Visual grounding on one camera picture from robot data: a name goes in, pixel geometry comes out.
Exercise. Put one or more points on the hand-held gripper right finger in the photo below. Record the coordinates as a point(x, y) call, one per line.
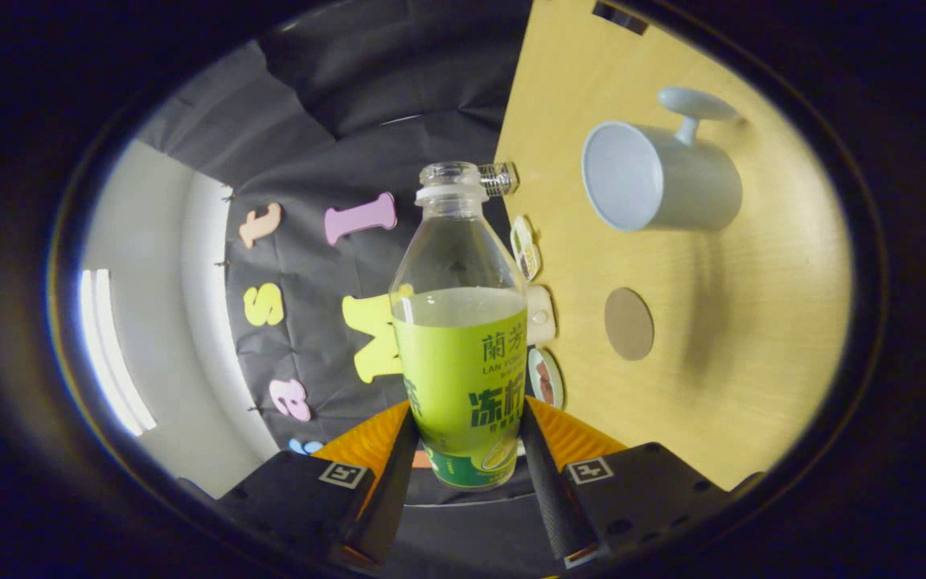
point(547, 490)

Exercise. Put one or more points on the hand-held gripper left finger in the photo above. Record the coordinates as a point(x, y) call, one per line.
point(387, 498)

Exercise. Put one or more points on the green label juice bottle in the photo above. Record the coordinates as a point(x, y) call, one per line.
point(459, 378)

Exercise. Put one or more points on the round brown coaster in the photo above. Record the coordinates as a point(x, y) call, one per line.
point(628, 325)

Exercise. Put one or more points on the white cup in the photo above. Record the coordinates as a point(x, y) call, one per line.
point(688, 189)

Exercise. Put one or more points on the brown food slice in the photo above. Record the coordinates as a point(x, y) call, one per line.
point(544, 373)
point(548, 394)

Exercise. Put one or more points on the pale green plate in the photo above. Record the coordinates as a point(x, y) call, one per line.
point(555, 386)

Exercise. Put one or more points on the white toaster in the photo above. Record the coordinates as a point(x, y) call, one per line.
point(542, 315)

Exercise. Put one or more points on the wooden table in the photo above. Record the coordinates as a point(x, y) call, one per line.
point(720, 386)

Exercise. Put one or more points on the white compartment tray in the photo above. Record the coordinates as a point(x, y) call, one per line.
point(526, 249)

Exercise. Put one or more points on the ceiling light panel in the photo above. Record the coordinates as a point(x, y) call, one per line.
point(113, 354)

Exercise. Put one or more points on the black backdrop cloth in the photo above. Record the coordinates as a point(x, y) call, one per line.
point(399, 80)

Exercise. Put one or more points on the black table edge clamp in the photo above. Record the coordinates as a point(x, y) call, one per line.
point(620, 16)

